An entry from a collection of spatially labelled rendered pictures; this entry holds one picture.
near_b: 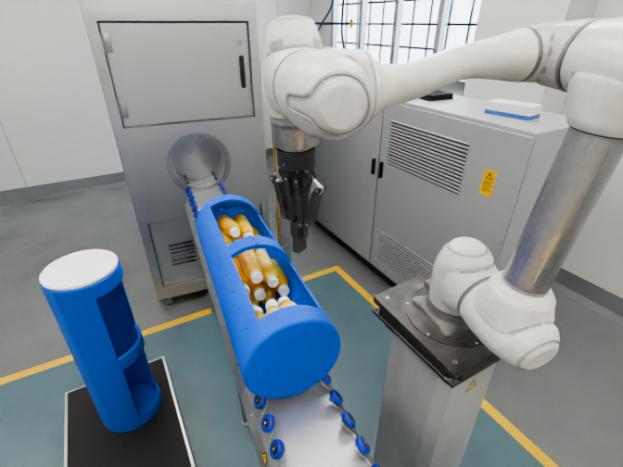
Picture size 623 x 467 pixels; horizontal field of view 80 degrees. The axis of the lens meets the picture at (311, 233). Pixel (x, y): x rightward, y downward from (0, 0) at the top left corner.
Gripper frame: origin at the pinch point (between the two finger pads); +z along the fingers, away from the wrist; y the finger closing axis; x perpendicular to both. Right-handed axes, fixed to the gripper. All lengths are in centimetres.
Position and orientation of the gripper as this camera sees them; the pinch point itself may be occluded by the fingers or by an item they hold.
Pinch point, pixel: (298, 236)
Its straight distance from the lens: 80.7
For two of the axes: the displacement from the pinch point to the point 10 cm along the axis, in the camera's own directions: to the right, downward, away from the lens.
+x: -6.0, 4.2, -6.8
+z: 0.2, 8.6, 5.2
